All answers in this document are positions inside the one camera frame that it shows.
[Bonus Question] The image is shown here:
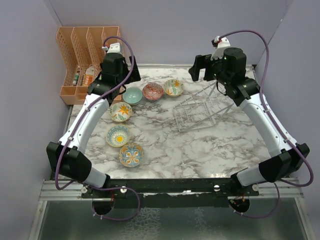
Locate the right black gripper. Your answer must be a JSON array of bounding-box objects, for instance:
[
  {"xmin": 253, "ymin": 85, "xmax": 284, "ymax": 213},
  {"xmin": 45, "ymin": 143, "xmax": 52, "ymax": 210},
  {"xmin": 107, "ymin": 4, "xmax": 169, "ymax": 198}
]
[{"xmin": 188, "ymin": 54, "xmax": 230, "ymax": 87}]

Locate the yellow flower bowl back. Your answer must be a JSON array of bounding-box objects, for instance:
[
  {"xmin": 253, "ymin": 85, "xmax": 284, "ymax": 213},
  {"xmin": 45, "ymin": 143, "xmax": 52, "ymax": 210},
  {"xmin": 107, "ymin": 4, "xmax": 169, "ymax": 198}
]
[{"xmin": 164, "ymin": 79, "xmax": 185, "ymax": 97}]

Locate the yellow flower bowl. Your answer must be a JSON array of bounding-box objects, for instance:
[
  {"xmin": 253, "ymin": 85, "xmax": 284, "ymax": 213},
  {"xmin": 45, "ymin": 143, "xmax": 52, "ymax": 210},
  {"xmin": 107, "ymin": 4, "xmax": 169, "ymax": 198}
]
[
  {"xmin": 164, "ymin": 79, "xmax": 185, "ymax": 97},
  {"xmin": 109, "ymin": 102, "xmax": 133, "ymax": 122}
]

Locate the yellow flower bowl front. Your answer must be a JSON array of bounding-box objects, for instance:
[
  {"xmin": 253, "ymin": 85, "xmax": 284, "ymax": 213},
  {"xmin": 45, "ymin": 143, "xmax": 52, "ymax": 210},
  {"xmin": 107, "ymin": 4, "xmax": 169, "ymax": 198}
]
[{"xmin": 109, "ymin": 102, "xmax": 133, "ymax": 122}]

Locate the yellow dotted sun bowl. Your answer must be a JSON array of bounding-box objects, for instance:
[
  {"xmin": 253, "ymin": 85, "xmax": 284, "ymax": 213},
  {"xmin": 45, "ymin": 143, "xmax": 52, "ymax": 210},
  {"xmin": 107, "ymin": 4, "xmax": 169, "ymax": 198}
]
[{"xmin": 106, "ymin": 124, "xmax": 131, "ymax": 148}]

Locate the blue orange floral bowl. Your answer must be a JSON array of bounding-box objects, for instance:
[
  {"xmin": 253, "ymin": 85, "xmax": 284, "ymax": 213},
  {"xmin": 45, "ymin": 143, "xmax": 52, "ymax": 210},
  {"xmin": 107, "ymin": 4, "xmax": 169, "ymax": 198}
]
[{"xmin": 119, "ymin": 143, "xmax": 144, "ymax": 168}]

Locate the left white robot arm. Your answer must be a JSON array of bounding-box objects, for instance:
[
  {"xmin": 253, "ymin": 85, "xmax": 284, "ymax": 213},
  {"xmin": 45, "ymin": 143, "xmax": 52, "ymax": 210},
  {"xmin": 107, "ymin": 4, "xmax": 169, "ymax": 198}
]
[{"xmin": 46, "ymin": 53, "xmax": 141, "ymax": 198}]

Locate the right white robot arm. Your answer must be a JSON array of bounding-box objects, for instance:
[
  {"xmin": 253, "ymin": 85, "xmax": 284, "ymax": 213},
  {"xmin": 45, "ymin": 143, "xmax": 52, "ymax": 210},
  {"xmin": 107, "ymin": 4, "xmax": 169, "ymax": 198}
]
[{"xmin": 188, "ymin": 47, "xmax": 310, "ymax": 196}]

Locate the light teal bowl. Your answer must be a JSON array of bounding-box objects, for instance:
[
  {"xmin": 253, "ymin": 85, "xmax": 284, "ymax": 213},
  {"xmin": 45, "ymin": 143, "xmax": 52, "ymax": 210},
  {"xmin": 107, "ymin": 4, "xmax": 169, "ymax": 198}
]
[{"xmin": 122, "ymin": 87, "xmax": 143, "ymax": 106}]

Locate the orange plastic file organizer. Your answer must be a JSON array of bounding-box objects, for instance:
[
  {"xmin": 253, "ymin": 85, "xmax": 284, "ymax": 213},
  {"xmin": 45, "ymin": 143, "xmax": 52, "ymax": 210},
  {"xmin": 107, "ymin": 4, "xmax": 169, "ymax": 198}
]
[{"xmin": 56, "ymin": 26, "xmax": 121, "ymax": 106}]

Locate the red patterned bowl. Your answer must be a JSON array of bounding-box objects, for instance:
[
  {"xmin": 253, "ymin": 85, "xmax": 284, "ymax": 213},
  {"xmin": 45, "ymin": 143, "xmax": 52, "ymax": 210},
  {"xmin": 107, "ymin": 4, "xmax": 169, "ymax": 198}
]
[{"xmin": 142, "ymin": 82, "xmax": 164, "ymax": 101}]

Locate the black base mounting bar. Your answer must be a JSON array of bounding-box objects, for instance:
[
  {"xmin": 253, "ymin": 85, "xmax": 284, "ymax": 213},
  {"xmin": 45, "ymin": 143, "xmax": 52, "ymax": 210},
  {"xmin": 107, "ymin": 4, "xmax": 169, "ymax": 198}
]
[{"xmin": 81, "ymin": 178, "xmax": 259, "ymax": 209}]

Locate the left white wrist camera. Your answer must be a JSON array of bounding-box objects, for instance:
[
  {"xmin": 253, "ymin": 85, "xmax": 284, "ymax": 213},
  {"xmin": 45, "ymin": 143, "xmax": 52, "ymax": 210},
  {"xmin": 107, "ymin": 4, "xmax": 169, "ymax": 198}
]
[{"xmin": 102, "ymin": 42, "xmax": 124, "ymax": 56}]

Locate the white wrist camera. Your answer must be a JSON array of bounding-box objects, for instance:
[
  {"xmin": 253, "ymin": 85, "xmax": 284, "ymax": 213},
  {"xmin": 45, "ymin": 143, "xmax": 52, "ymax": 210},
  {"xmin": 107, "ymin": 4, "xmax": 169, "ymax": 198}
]
[
  {"xmin": 102, "ymin": 42, "xmax": 124, "ymax": 56},
  {"xmin": 210, "ymin": 36, "xmax": 231, "ymax": 61}
]

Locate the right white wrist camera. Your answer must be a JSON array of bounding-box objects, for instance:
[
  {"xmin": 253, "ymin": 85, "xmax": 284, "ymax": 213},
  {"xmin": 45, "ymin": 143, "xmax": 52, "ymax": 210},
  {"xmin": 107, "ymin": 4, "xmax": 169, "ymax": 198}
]
[{"xmin": 210, "ymin": 36, "xmax": 231, "ymax": 61}]

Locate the white wire dish rack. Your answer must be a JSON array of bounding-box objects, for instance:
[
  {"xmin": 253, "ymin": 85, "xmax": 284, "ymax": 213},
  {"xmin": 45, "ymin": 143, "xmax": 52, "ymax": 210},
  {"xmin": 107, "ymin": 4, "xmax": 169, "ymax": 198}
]
[{"xmin": 172, "ymin": 83, "xmax": 234, "ymax": 133}]

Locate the aluminium frame rail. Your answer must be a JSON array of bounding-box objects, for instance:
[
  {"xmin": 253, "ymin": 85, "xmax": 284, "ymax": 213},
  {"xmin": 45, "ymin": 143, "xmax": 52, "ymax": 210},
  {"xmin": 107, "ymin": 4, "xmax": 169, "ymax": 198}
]
[{"xmin": 39, "ymin": 178, "xmax": 303, "ymax": 201}]

